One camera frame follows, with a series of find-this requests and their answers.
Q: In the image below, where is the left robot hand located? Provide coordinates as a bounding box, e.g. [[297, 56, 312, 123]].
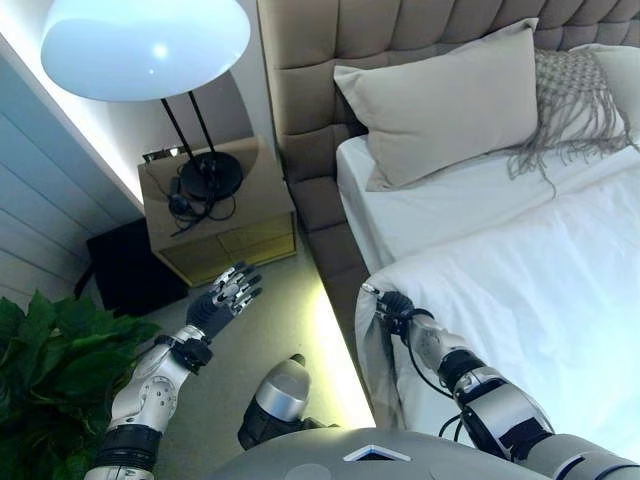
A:
[[185, 260, 264, 342]]

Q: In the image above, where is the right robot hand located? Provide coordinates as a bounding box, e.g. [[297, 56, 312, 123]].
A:
[[361, 281, 417, 334]]

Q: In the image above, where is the white duvet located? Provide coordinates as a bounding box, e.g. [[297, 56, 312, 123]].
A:
[[353, 173, 640, 447]]

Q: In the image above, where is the white fitted bed sheet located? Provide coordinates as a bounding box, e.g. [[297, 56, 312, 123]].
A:
[[333, 133, 640, 275]]

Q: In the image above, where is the tan wooden nightstand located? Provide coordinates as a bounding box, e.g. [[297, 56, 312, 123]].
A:
[[136, 136, 300, 288]]

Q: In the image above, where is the black bag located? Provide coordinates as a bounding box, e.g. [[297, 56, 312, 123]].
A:
[[73, 216, 190, 318]]

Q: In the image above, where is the left silver robot leg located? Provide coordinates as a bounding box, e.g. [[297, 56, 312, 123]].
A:
[[236, 353, 312, 450]]

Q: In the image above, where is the grey robot torso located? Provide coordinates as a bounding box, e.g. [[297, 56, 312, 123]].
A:
[[198, 426, 482, 480]]

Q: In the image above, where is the green leafy plant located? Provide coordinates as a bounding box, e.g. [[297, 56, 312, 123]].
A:
[[0, 288, 165, 480]]

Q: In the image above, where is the beige pillow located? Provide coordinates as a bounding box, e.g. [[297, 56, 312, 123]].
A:
[[332, 17, 541, 193]]

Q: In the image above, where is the fringed macrame cushion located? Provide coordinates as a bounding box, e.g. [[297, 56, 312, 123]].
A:
[[506, 48, 635, 199]]

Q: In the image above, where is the beige tufted headboard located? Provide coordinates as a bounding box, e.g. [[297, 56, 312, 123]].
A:
[[256, 0, 640, 236]]

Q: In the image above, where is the white dome table lamp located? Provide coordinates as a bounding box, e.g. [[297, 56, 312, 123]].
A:
[[39, 0, 252, 197]]

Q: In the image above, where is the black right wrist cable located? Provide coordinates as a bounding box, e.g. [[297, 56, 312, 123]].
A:
[[402, 312, 477, 444]]

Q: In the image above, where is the black headset with cables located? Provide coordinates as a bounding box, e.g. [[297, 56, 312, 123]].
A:
[[166, 174, 240, 240]]

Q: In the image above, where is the metal wall socket plate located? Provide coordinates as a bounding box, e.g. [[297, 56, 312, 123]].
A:
[[142, 145, 185, 163]]

